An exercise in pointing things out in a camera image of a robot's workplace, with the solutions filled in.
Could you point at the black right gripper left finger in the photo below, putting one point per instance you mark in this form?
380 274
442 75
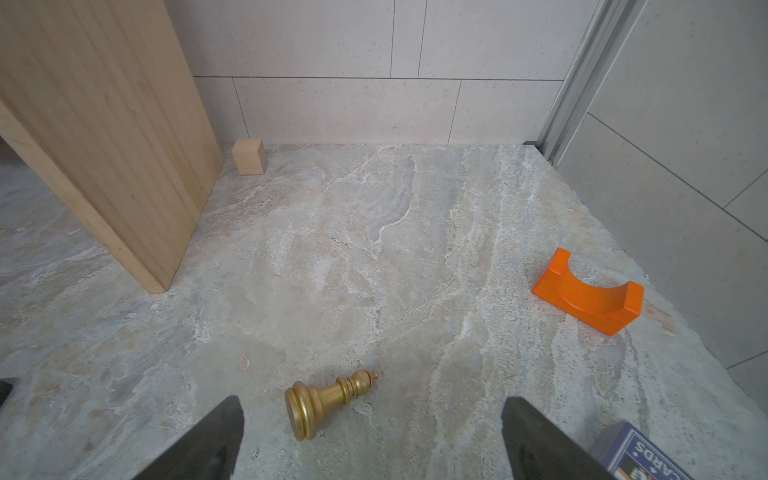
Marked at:
209 450

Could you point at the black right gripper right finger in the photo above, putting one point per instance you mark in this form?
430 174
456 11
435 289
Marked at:
538 449

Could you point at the brass knob right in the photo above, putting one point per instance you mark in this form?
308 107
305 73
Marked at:
307 406

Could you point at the orange plastic clip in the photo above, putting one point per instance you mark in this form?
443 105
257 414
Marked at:
607 310

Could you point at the wooden shelf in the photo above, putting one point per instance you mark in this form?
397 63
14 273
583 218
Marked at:
98 100

